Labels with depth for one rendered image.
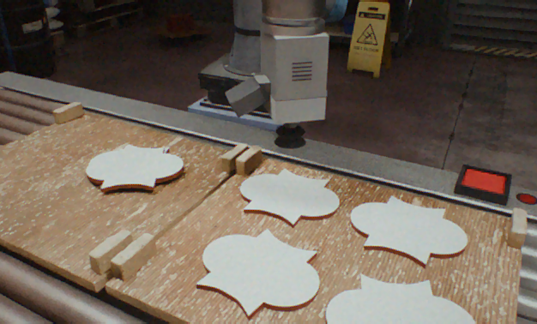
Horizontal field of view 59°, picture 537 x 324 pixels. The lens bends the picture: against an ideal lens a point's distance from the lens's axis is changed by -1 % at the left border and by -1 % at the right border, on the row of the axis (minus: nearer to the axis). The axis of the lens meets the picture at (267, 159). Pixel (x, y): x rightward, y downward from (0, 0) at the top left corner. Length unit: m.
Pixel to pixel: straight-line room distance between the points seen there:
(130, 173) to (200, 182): 0.10
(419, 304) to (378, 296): 0.04
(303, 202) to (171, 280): 0.22
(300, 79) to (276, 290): 0.24
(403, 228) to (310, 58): 0.25
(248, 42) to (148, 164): 0.48
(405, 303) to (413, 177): 0.32
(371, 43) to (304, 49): 3.68
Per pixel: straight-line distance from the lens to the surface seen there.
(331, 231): 0.62
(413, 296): 0.54
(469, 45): 5.33
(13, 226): 0.71
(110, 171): 0.76
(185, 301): 0.53
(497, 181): 0.82
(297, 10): 0.55
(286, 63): 0.55
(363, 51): 4.25
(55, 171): 0.83
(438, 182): 0.81
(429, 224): 0.65
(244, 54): 1.14
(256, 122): 1.10
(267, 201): 0.66
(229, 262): 0.56
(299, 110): 0.58
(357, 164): 0.83
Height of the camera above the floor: 1.31
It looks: 28 degrees down
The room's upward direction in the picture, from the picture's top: straight up
